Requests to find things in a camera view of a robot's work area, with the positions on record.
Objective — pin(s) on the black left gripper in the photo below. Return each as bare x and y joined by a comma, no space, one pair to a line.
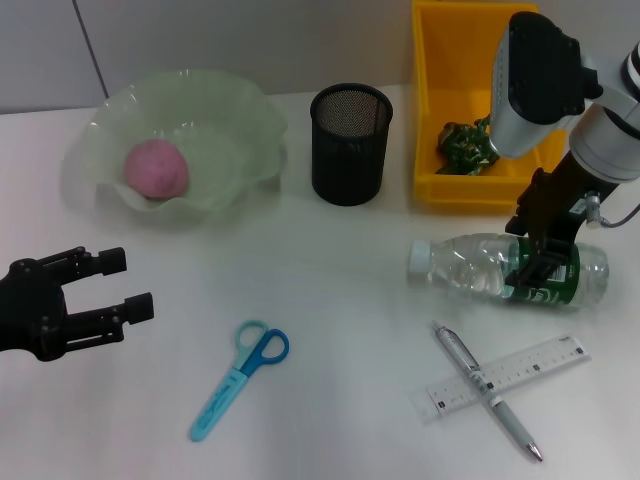
30,310

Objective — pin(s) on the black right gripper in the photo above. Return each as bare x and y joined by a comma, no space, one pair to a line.
570,200

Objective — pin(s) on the green label water bottle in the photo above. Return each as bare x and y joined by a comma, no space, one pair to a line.
460,265

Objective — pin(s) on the green plastic wrapper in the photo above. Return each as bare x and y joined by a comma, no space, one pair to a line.
465,147

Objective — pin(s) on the pink peach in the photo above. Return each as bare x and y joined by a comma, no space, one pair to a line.
156,170

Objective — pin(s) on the blue scissors with sheath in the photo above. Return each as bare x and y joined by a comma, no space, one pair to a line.
225,390

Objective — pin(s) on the clear plastic ruler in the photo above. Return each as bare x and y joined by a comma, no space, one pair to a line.
535,370

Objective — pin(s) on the grey retractable pen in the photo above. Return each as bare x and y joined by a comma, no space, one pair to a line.
510,420

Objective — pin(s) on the pale green glass fruit plate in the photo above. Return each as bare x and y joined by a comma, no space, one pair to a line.
225,125

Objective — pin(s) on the black mesh pen holder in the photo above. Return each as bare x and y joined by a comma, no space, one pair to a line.
350,160

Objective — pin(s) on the yellow plastic bin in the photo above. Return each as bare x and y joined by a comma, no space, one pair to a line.
450,75

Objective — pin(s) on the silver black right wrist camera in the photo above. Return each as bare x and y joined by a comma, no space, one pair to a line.
540,85

